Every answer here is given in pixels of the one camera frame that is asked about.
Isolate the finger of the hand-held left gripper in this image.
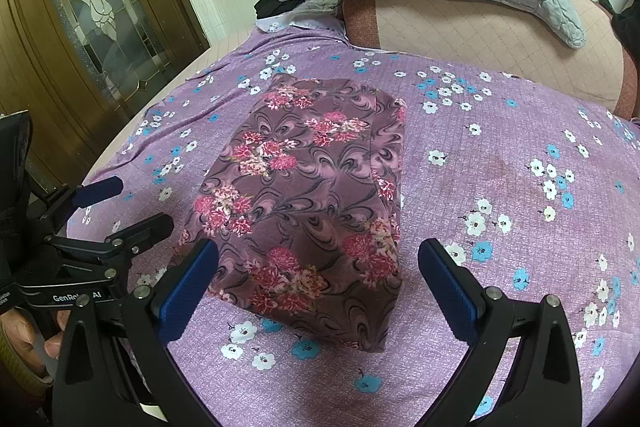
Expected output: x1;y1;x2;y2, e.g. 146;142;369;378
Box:
44;176;125;220
50;213;176;270

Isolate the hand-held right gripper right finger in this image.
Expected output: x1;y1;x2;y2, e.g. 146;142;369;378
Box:
417;238;585;427

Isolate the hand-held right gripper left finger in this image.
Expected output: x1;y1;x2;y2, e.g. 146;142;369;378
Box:
52;238;221;427

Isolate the mauve floral printed garment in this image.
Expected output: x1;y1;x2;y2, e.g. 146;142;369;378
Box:
169;74;408;354

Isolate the person's left hand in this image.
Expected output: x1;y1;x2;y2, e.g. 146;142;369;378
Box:
0;307;71;400

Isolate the purple flower print bedsheet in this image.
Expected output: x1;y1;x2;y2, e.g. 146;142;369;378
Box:
66;27;640;427

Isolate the wooden door with glass panel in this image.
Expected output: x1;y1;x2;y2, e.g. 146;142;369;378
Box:
0;0;211;190

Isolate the pink quilted bed cushion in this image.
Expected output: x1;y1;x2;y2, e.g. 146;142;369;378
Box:
342;0;640;118

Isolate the black cloth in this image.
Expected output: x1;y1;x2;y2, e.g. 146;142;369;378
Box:
254;0;306;22

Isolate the white cloth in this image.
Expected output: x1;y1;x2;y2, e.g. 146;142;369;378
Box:
256;9;346;34

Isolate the dark cloth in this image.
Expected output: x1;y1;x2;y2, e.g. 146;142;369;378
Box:
598;0;640;55

